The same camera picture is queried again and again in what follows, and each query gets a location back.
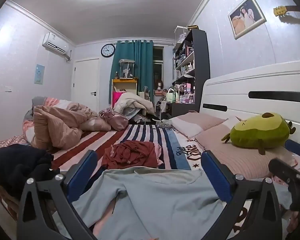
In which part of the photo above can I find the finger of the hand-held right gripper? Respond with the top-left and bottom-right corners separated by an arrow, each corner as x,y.
268,157 -> 300,189
284,139 -> 300,157

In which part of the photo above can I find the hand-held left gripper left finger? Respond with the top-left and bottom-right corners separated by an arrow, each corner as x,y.
17,150 -> 98,240

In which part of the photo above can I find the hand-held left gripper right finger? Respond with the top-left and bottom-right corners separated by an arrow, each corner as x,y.
201,150 -> 283,240

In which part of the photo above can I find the light blue sweatshirt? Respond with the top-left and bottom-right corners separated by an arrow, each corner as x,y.
72,167 -> 293,240

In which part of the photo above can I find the large pink ribbed pillow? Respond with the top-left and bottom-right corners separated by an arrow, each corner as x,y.
194,122 -> 300,181

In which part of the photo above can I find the green avocado plush toy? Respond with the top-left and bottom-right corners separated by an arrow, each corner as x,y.
221,112 -> 296,155

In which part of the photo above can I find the dark red garment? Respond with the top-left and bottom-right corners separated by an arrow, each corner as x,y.
102,141 -> 158,170

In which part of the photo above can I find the beige crumpled duvet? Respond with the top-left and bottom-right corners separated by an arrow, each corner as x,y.
31,105 -> 113,151

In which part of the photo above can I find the small pink ribbed pillow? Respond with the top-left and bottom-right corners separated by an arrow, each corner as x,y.
170,111 -> 228,139

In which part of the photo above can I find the pink satin bag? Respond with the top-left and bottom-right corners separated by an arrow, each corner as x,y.
99,108 -> 129,131

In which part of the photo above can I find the striped fleece blanket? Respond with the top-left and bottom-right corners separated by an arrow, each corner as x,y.
49,124 -> 250,240

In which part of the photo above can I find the dark navy garment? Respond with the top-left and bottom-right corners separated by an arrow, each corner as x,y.
0,144 -> 61,194

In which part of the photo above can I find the small silver pouch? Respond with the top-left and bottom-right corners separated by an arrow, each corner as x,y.
156,119 -> 172,128

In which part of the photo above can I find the dark desk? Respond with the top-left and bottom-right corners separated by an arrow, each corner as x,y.
164,101 -> 198,118

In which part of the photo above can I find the bright pink shopping bag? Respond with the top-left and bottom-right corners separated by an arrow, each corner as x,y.
112,91 -> 123,108

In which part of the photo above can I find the white bed headboard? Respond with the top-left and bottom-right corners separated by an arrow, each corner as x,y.
199,60 -> 300,145

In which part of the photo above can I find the pink dotted bed sheet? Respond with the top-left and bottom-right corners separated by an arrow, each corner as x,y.
0,134 -> 30,152

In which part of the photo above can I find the cream folded blanket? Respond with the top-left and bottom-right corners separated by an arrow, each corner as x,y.
114,92 -> 156,118

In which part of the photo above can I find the white door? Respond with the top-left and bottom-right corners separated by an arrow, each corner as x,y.
72,58 -> 101,112

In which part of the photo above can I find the yellow shelf unit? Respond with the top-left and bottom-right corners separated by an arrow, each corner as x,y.
112,78 -> 139,108

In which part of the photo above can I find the glass display case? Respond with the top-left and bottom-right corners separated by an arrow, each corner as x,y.
119,59 -> 136,80

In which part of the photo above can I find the dark bookshelf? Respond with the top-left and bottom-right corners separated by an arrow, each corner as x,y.
172,26 -> 211,111

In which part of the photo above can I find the teal curtain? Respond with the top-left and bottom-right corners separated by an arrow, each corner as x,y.
109,40 -> 154,103

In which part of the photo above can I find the window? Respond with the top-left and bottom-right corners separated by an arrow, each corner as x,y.
153,46 -> 164,92

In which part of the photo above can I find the white air conditioner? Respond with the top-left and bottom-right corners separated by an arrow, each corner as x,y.
42,32 -> 72,56

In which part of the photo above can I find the yellow guitar headstock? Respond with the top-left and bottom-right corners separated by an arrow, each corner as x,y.
273,5 -> 300,17

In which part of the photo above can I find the light blue wall poster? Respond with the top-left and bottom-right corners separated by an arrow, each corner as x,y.
34,64 -> 46,84

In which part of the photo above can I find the round wall clock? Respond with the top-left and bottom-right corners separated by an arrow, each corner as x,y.
101,44 -> 116,57

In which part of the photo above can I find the framed wall photo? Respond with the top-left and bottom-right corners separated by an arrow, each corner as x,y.
228,0 -> 267,40

